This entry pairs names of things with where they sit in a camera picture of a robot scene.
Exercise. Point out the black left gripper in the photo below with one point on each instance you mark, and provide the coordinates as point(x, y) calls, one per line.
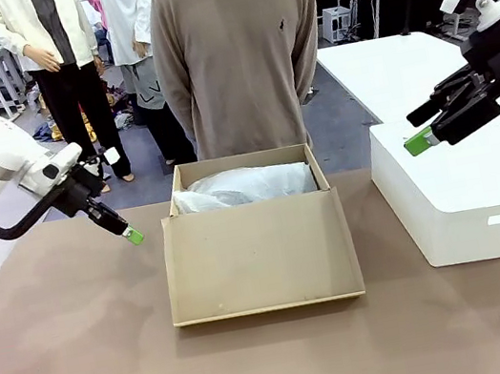
point(78, 190)

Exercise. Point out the white tissue paper sheet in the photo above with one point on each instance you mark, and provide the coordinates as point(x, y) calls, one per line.
point(249, 184)

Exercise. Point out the cardboard shoe box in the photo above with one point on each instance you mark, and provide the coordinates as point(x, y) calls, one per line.
point(178, 195)

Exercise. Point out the cardboard shoe box lid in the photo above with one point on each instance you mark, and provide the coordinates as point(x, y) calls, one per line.
point(258, 258)

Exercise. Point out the large white platform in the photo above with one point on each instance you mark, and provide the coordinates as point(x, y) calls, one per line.
point(394, 69)

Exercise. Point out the white foam block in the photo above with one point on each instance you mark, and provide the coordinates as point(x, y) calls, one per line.
point(463, 188)

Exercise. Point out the mannequin white jacket black trousers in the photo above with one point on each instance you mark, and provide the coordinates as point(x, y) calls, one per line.
point(71, 107)

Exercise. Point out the pile of clothes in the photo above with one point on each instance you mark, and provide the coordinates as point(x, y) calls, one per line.
point(117, 94)

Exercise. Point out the mannequin white shirt grey shorts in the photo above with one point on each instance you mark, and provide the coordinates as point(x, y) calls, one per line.
point(127, 15)

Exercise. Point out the person in beige sweater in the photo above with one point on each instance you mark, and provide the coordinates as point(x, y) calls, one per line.
point(236, 54)

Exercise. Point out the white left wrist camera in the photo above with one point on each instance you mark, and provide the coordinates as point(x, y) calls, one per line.
point(112, 155)

